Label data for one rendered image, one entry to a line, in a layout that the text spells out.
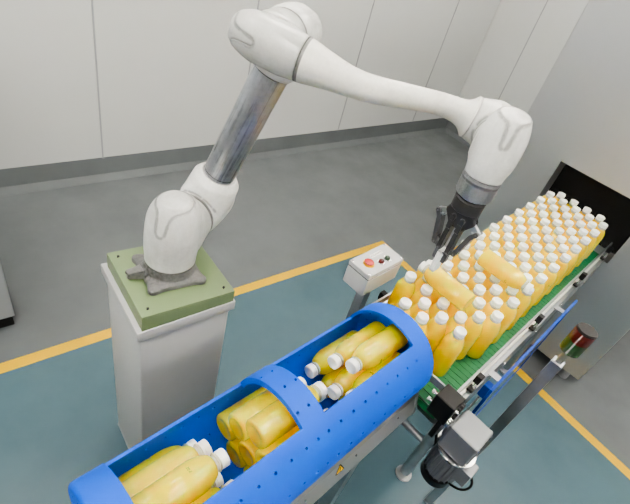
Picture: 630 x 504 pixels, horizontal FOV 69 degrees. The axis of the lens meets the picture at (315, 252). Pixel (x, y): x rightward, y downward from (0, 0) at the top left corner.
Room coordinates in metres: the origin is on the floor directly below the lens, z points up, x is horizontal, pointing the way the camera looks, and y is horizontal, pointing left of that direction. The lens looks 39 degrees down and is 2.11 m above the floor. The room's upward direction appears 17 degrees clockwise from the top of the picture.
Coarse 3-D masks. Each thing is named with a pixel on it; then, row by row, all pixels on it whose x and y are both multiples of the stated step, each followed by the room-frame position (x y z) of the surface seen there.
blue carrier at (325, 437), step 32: (352, 320) 0.99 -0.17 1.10; (384, 320) 0.98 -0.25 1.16; (416, 352) 0.85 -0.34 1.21; (256, 384) 0.70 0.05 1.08; (288, 384) 0.62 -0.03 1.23; (384, 384) 0.72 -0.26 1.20; (416, 384) 0.80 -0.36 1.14; (192, 416) 0.54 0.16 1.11; (320, 416) 0.57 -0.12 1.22; (352, 416) 0.62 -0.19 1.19; (384, 416) 0.69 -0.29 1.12; (160, 448) 0.48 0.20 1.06; (224, 448) 0.56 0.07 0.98; (288, 448) 0.49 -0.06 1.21; (320, 448) 0.52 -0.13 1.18; (352, 448) 0.60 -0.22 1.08; (96, 480) 0.33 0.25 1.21; (224, 480) 0.50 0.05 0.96; (256, 480) 0.41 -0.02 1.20; (288, 480) 0.44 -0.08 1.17
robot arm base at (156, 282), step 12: (144, 264) 0.97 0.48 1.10; (132, 276) 0.93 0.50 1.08; (144, 276) 0.95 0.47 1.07; (156, 276) 0.94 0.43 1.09; (168, 276) 0.95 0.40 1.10; (180, 276) 0.97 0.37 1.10; (192, 276) 1.01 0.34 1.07; (204, 276) 1.03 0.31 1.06; (156, 288) 0.92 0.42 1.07; (168, 288) 0.94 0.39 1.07
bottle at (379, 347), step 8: (384, 328) 0.93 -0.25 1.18; (392, 328) 0.92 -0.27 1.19; (376, 336) 0.88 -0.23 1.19; (384, 336) 0.88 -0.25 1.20; (392, 336) 0.89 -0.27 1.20; (400, 336) 0.90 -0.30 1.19; (360, 344) 0.84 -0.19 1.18; (368, 344) 0.84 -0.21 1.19; (376, 344) 0.84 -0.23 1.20; (384, 344) 0.85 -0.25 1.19; (392, 344) 0.87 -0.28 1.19; (400, 344) 0.89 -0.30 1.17; (360, 352) 0.81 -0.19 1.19; (368, 352) 0.81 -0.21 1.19; (376, 352) 0.82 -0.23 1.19; (384, 352) 0.84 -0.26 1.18; (392, 352) 0.86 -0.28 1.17; (360, 360) 0.79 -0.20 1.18; (368, 360) 0.79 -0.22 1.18; (376, 360) 0.81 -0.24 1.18; (360, 368) 0.78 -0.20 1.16; (368, 368) 0.79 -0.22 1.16
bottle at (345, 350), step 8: (368, 328) 0.94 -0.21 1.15; (376, 328) 0.95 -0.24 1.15; (352, 336) 0.90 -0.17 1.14; (360, 336) 0.90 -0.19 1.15; (368, 336) 0.91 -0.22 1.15; (344, 344) 0.86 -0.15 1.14; (352, 344) 0.86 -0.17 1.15; (336, 352) 0.84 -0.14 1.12; (344, 352) 0.83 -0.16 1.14; (352, 352) 0.84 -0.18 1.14; (344, 360) 0.82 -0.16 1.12
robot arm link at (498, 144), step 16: (496, 112) 0.99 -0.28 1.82; (512, 112) 0.99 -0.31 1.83; (480, 128) 1.02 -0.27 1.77; (496, 128) 0.96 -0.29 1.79; (512, 128) 0.96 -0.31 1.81; (528, 128) 0.97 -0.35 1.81; (480, 144) 0.97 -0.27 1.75; (496, 144) 0.95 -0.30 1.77; (512, 144) 0.95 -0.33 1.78; (480, 160) 0.96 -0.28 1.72; (496, 160) 0.95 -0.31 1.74; (512, 160) 0.95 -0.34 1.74; (480, 176) 0.95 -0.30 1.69; (496, 176) 0.95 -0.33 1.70
